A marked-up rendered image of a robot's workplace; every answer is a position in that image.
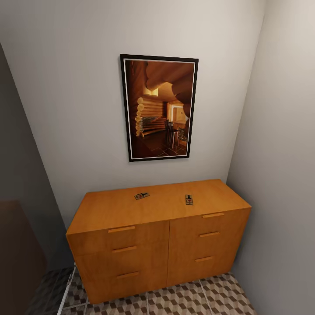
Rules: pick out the mousetrap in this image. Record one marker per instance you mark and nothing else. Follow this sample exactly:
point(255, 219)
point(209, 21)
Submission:
point(142, 195)
point(189, 199)

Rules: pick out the door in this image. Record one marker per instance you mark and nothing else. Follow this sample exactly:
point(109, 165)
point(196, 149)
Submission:
point(36, 262)

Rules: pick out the picture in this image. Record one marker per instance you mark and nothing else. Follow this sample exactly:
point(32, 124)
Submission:
point(159, 96)

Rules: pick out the cabinet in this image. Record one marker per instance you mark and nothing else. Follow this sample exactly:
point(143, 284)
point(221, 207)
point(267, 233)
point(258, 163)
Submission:
point(123, 246)

